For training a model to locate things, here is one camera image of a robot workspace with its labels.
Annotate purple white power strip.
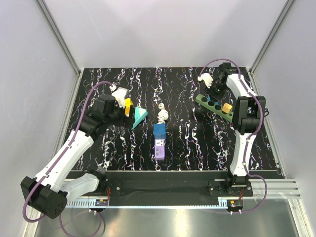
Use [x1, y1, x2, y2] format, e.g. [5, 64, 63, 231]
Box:
[155, 139, 165, 160]

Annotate teal triangular power socket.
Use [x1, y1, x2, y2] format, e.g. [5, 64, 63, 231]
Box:
[132, 107, 148, 130]

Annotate blue cube plug adapter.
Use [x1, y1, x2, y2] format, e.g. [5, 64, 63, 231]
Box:
[153, 123, 166, 140]

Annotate green power strip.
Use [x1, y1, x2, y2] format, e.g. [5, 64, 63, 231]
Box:
[195, 94, 234, 122]

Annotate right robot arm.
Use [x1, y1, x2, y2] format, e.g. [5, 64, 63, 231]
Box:
[198, 60, 266, 196]

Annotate orange small adapter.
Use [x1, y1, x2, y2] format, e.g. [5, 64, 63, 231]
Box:
[222, 103, 233, 114]

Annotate white coiled cable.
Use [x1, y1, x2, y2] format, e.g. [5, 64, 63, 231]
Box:
[158, 103, 170, 124]

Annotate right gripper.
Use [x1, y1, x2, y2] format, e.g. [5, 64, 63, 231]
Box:
[203, 81, 228, 104]

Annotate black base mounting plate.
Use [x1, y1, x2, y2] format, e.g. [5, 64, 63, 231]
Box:
[84, 171, 253, 197]

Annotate light blue small adapter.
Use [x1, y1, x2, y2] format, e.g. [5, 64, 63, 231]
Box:
[208, 100, 219, 106]

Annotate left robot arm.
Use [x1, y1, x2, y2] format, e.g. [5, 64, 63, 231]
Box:
[21, 94, 135, 222]

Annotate yellow cube socket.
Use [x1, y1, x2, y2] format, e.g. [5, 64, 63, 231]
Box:
[124, 98, 134, 118]

